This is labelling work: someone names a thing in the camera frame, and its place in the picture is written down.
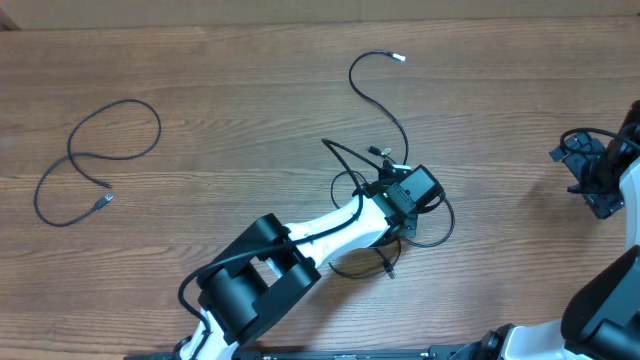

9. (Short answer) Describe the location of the black thin cable silver tip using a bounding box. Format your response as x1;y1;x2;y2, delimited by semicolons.
347;49;411;169

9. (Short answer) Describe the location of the black short USB cable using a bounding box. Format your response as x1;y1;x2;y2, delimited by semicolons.
32;98;163;228

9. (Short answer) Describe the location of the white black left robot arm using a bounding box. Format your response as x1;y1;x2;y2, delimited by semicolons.
172;165;445;359

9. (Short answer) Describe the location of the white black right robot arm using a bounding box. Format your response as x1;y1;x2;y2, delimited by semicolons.
452;102;639;360

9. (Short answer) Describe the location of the brown cardboard backdrop panel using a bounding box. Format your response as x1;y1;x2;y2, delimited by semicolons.
1;0;639;30

